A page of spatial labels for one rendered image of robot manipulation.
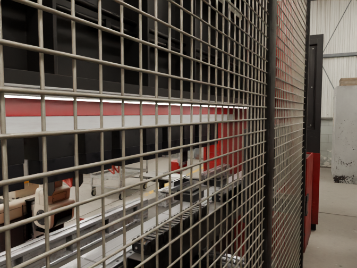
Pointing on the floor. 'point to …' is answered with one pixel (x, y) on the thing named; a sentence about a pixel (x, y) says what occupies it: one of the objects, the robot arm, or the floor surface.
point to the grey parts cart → (130, 172)
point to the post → (271, 20)
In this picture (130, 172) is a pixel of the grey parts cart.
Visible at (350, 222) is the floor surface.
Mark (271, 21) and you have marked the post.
